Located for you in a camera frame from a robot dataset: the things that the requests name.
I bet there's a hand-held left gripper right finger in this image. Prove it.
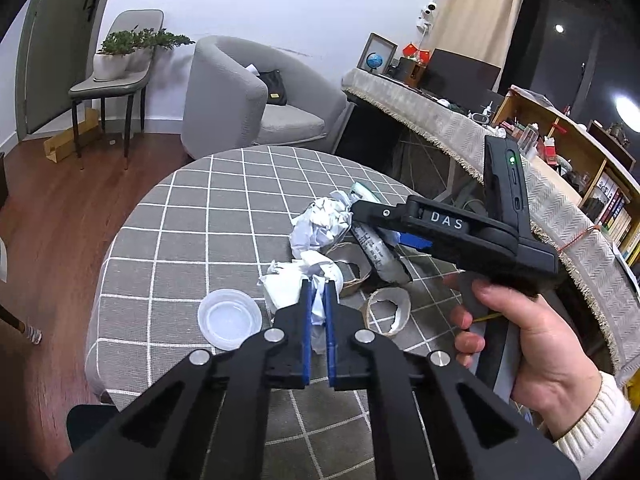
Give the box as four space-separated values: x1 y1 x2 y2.
324 279 582 480

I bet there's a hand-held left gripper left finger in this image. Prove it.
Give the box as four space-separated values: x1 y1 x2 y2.
55 279 312 480

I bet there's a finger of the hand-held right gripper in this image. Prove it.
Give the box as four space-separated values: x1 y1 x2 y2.
349 199 408 234
378 227 434 252

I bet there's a silver foil packet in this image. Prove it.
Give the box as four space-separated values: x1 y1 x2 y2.
350 220 415 284

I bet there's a white paper ball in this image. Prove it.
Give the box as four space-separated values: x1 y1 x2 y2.
289 190 354 261

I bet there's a white tissue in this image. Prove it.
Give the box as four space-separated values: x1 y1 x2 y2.
257 250 346 356

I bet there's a clear plastic lid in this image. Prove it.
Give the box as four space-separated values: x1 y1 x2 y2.
197 288 263 352

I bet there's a person's right forearm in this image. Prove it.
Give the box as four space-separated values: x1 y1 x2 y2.
549 371 637 480

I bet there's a person's right hand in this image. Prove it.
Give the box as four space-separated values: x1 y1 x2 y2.
442 272 602 440

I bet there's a pale green wrapper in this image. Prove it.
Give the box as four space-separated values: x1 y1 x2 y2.
350 182 385 206

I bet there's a cardboard tape roll core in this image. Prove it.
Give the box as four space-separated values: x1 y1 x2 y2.
324 241 374 297
361 287 412 339

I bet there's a long cloth-covered desk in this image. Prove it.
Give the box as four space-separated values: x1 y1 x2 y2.
341 67 640 386

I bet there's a row of books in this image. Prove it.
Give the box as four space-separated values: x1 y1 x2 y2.
582 170 640 261

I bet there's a wooden shelf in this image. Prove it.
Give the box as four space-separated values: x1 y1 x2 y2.
492 85 640 271

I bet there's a dark wooden box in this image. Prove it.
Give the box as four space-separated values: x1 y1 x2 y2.
387 57 426 87

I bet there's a round checkered table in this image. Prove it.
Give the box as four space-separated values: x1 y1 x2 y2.
85 145 501 480

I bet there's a black monitor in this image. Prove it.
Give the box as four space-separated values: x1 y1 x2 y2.
420 48 503 107

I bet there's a black bag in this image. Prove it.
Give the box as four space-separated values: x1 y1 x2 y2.
257 70 289 107

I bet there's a round lit lamp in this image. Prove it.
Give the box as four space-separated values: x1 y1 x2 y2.
614 95 640 134

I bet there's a dark window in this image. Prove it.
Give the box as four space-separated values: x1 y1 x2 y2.
515 0 616 126

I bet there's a grey armchair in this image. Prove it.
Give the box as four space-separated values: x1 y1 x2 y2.
181 35 358 163

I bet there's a beige curtain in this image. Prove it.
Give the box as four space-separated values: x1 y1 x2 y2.
430 0 531 68

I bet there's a black stool seat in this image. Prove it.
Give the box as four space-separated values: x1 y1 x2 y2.
66 404 122 453

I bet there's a potted green plant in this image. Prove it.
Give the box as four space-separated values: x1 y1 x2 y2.
94 30 137 82
127 29 196 74

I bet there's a grey dining chair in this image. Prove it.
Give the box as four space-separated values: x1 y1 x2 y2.
68 9 165 171

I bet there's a cardboard box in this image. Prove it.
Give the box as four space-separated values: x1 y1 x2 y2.
43 107 101 163

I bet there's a grey-green door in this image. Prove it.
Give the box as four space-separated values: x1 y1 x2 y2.
15 0 121 136

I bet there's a red string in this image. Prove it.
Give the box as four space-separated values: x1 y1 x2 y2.
556 224 602 252

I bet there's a wooden picture frame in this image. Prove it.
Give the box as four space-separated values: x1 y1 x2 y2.
360 32 399 75

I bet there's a white security camera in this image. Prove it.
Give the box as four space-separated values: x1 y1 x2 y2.
417 2 439 34

